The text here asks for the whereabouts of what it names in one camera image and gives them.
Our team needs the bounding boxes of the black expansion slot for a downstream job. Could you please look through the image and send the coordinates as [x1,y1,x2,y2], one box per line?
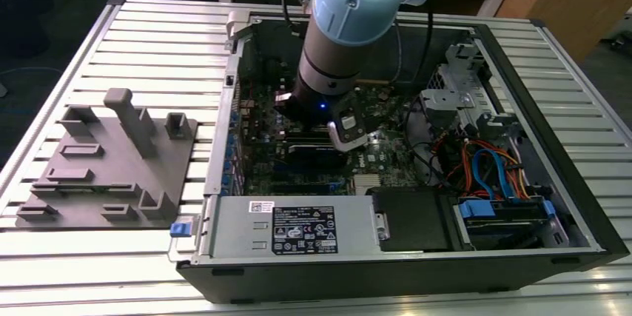
[269,181,333,195]

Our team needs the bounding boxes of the black graphics card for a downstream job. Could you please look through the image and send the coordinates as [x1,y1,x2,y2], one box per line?
[285,141,352,171]

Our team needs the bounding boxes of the green motherboard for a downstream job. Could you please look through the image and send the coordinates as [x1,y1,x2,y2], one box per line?
[236,82,430,197]

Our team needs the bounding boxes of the small silver heatsink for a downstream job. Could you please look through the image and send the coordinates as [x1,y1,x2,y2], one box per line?
[353,173,384,188]

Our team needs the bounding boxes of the silver metal drive cage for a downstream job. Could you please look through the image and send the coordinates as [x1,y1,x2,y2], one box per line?
[418,44,524,139]

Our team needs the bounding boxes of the silver power supply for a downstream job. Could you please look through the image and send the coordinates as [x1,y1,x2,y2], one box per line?
[189,195,390,260]

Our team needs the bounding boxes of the grey parts rack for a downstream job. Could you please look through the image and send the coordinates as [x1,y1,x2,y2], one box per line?
[13,88,200,229]

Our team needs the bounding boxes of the hard disk in blue carrier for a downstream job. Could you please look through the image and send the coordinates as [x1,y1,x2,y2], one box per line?
[456,197,557,250]

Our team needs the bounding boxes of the black PC case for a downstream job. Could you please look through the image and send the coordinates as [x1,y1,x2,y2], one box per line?
[174,10,630,304]

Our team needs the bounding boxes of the wooden cabinet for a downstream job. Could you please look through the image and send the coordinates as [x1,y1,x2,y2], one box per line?
[496,0,632,64]

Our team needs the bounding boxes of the thin black cable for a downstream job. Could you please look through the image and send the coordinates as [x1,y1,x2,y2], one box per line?
[401,99,448,188]

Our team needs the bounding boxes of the red power wires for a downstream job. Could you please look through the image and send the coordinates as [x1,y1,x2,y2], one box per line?
[441,138,477,198]

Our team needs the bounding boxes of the blue data cable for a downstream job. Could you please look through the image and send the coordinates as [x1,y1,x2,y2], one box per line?
[470,149,520,202]

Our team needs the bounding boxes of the black camera cable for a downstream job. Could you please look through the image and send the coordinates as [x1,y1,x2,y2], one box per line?
[392,0,436,84]

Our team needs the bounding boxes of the orange power wires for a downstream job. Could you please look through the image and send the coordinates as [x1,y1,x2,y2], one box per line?
[493,147,537,201]

